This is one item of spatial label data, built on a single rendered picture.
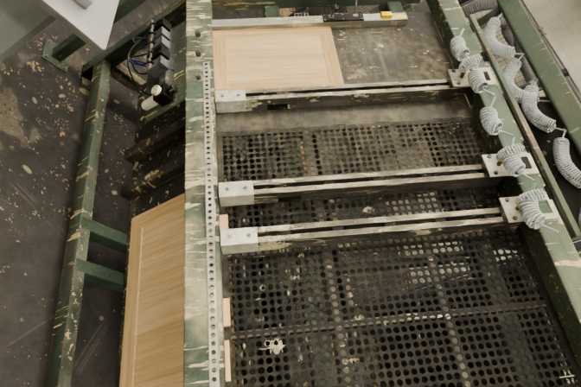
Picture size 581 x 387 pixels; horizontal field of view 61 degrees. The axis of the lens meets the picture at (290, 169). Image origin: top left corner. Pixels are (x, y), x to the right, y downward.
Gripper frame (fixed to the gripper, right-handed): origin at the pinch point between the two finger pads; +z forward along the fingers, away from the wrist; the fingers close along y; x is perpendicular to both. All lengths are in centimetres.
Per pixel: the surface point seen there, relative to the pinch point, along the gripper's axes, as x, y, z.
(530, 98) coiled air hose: 48, -92, 27
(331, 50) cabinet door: 24.3, 2.4, 13.6
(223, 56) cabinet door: 25, 52, 14
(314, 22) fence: 6.5, 8.2, 11.5
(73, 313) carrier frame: 124, 117, 52
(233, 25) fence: 6.7, 46.6, 11.6
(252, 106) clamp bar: 57, 41, 13
